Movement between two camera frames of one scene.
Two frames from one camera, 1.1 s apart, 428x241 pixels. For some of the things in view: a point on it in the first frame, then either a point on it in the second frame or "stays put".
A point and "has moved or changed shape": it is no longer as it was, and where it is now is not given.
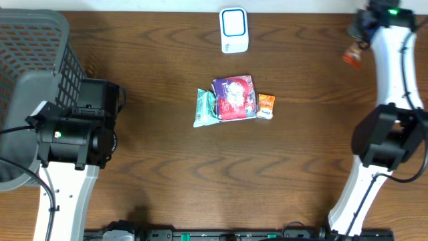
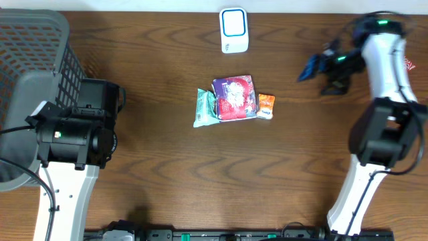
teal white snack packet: (205, 112) stays put
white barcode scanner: (234, 29) stays put
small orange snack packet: (265, 104) stays put
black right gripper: (357, 30) -> (339, 88)
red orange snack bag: (354, 55) has moved or changed shape
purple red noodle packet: (235, 98) stays put
